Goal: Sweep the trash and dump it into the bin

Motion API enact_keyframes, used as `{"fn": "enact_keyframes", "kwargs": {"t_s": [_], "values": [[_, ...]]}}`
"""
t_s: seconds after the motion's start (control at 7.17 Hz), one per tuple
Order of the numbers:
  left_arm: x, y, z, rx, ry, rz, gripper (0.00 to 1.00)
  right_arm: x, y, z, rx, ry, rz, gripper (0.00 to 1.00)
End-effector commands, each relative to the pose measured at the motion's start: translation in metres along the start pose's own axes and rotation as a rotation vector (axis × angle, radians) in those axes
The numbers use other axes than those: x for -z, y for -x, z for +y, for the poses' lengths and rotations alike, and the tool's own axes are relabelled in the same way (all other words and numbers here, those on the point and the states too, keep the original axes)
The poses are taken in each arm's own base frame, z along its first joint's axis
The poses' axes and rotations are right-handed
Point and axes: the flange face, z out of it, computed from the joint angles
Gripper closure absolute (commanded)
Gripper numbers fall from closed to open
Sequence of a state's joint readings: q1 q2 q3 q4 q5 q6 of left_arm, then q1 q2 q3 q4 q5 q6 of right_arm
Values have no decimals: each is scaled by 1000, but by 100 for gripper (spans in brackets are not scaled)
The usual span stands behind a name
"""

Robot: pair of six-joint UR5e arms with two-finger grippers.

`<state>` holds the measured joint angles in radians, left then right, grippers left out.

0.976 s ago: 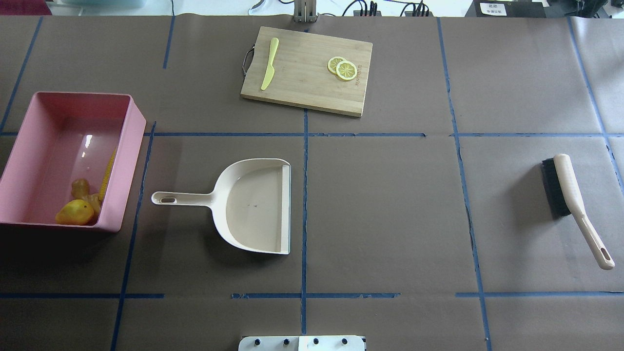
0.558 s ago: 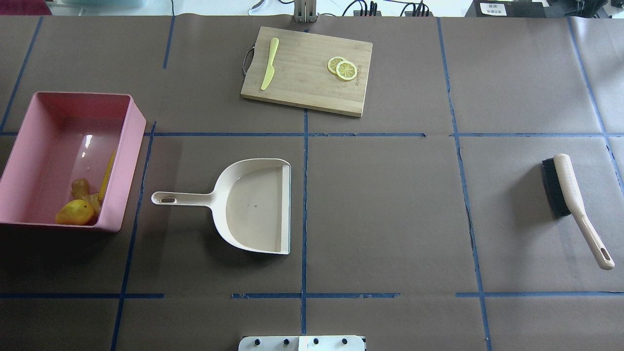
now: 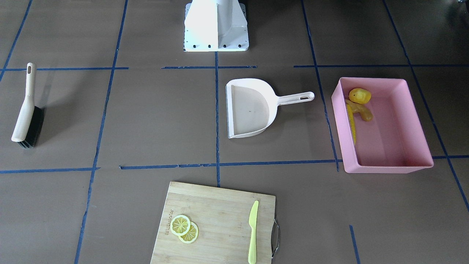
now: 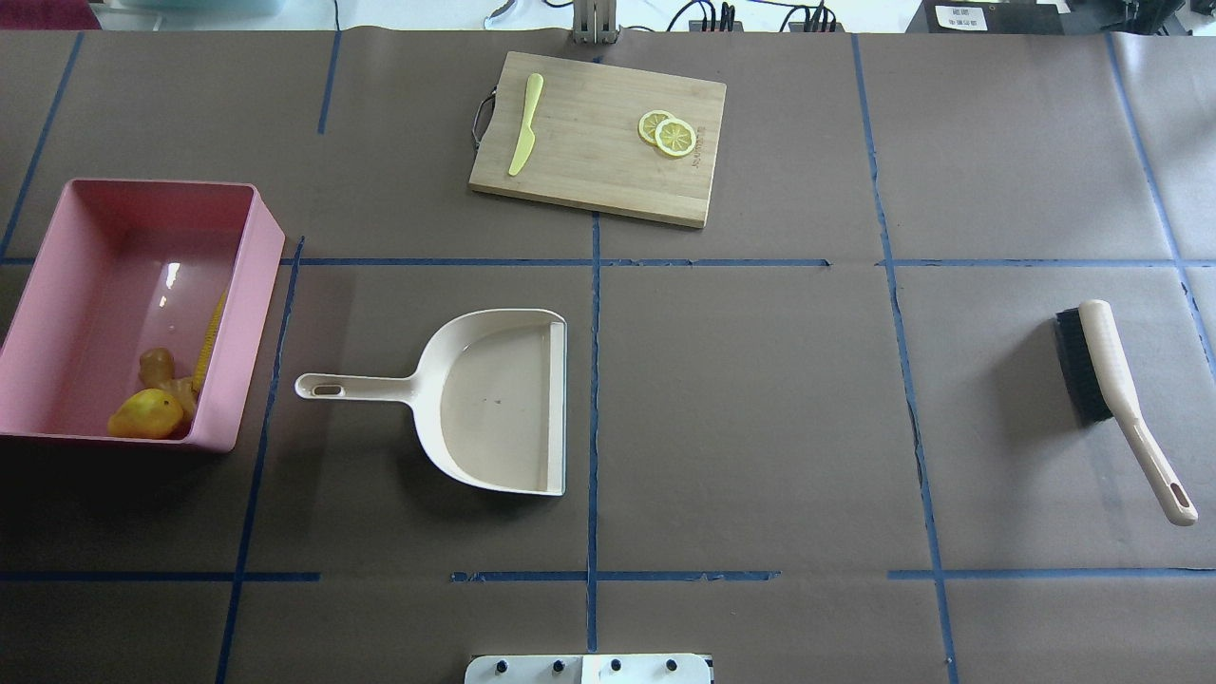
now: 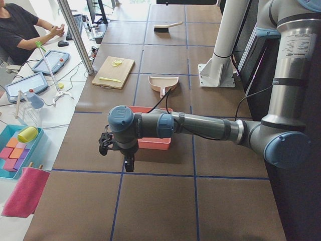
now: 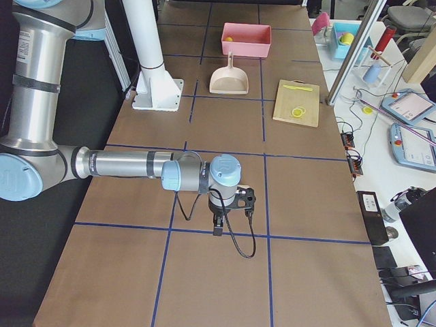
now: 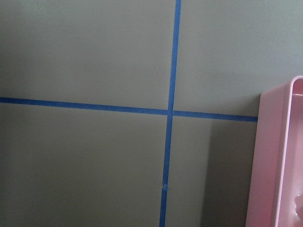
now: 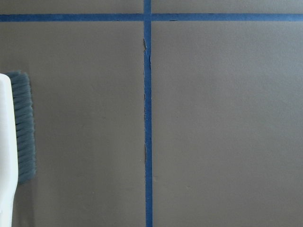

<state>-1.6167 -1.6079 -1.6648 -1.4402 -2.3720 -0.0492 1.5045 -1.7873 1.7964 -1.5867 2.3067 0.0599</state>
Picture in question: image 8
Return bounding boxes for cream hand brush black bristles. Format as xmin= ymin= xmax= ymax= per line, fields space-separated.
xmin=0 ymin=70 xmax=36 ymax=227

